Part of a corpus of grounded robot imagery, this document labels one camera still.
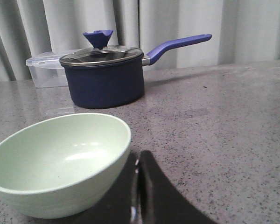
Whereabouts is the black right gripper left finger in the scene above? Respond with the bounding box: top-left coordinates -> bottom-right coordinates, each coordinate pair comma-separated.
74,153 -> 139,224

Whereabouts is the clear plastic food container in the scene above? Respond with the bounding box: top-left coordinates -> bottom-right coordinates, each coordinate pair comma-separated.
26,49 -> 79,88

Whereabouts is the dark blue saucepan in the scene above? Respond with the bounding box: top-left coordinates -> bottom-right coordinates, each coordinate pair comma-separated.
62,34 -> 212,109

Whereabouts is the glass lid with blue knob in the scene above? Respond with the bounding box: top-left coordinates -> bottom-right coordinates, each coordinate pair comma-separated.
59,30 -> 143,67

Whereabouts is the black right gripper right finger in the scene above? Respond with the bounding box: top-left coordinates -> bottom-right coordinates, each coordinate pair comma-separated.
139,150 -> 215,224

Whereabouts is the light green bowl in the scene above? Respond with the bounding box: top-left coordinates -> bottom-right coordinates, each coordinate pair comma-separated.
0,113 -> 131,219

